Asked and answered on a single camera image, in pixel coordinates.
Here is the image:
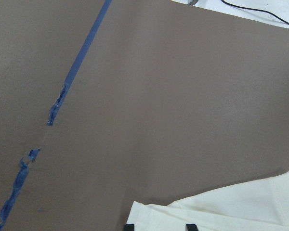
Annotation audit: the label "cream long-sleeve cat shirt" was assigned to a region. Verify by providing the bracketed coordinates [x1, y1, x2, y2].
[127, 172, 289, 231]

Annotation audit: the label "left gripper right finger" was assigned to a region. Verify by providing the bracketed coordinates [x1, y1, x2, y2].
[185, 224, 197, 231]

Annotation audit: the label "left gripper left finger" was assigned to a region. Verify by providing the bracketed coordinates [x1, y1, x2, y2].
[124, 224, 135, 231]

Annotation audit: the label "black cables on back edge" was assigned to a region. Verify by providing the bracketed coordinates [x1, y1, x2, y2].
[221, 0, 289, 27]

